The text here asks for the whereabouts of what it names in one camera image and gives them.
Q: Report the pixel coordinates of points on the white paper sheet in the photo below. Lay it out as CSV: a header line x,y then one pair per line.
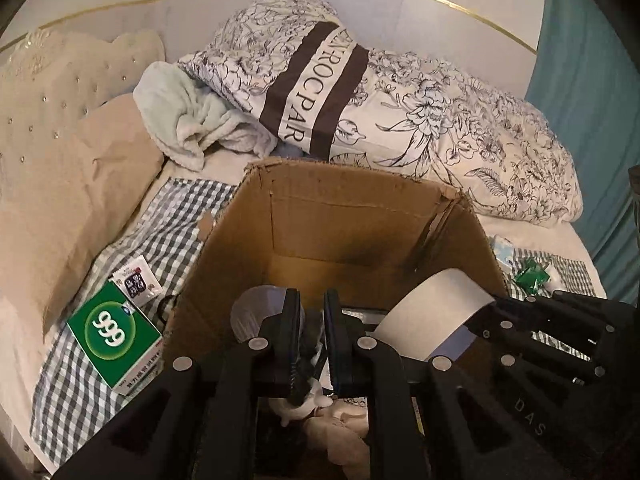
x,y
435,300

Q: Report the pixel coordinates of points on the cream tufted headboard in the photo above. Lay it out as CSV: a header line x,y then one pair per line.
x,y
50,85

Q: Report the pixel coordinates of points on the beige pillow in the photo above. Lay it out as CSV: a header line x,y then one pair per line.
x,y
75,200

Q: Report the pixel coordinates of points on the brown cardboard box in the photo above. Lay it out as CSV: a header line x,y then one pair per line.
x,y
340,230

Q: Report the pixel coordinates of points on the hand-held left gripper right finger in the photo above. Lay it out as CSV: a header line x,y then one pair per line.
x,y
332,340

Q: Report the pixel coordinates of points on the clear plastic cup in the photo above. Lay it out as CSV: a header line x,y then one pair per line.
x,y
250,310

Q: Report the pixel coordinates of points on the green medicine box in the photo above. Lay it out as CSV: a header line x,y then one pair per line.
x,y
107,330

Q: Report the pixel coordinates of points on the white plush toy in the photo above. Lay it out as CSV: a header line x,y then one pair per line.
x,y
335,435

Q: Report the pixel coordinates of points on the small white sachet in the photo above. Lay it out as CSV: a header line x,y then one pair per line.
x,y
136,282

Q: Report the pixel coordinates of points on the green foil packet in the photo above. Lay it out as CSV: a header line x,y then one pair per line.
x,y
532,275

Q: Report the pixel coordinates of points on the light blue fleece towel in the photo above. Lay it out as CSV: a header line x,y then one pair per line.
x,y
180,110

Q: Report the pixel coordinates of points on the blue tissue packet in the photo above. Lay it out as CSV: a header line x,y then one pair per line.
x,y
501,250

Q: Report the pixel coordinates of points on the teal curtain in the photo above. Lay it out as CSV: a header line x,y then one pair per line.
x,y
590,110

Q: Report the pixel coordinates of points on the floral print pillow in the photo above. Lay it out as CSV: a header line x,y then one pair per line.
x,y
400,110

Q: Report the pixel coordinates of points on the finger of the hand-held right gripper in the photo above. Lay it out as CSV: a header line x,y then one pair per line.
x,y
560,310
540,355

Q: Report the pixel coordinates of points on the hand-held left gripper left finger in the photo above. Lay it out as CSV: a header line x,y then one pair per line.
x,y
290,340

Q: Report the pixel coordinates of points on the green checked cloth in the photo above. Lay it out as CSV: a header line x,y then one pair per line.
x,y
150,230

